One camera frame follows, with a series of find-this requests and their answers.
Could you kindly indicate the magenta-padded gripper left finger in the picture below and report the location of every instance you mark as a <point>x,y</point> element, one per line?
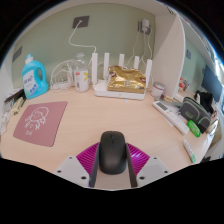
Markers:
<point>83,163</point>

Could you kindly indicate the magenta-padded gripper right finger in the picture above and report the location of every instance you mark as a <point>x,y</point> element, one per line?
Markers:
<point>141,163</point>

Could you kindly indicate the black computer mouse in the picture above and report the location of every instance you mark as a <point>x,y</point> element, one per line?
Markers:
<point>112,153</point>

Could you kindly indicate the pink mouse pad with drawing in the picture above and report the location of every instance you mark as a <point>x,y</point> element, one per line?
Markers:
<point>40,123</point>

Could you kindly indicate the white tube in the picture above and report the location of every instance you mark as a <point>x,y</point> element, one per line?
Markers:
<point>189,150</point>

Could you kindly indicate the white remote control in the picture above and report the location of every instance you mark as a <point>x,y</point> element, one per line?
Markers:
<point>170,116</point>

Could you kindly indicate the green packet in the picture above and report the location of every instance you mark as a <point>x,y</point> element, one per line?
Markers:
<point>193,128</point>

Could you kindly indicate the grey pencil case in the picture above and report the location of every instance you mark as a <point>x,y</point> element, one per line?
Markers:
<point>195,113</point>

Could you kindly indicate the white router with antennas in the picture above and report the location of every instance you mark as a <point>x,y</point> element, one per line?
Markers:
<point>100,90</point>

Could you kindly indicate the small round tin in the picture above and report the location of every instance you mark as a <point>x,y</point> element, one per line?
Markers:
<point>158,90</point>

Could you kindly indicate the white power strip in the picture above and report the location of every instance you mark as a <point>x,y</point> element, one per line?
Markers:
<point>60,86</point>

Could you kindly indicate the gold foil bag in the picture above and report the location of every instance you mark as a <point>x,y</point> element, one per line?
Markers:
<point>126,80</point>

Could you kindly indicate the clear plastic bottle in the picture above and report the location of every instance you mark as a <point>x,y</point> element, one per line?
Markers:
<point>81,78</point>

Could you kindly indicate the pale yellow small box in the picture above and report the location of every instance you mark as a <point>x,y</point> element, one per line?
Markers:
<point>17,106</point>

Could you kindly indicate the black bag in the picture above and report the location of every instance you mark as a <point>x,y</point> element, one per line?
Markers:
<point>204,100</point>

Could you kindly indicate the blue detergent bottle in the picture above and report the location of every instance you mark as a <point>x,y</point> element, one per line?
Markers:
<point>33,83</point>

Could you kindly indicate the white partition panel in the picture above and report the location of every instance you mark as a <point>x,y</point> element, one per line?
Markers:
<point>168,60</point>

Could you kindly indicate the dark monitor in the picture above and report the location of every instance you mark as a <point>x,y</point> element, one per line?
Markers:
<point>212,83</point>

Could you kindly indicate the grey blank wall plate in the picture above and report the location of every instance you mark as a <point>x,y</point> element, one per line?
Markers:
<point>17,54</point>

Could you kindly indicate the white wall charger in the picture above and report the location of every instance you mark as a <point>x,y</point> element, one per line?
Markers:
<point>145,26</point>

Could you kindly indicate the grey wall socket plate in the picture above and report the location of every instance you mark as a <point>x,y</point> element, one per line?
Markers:
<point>81,22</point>

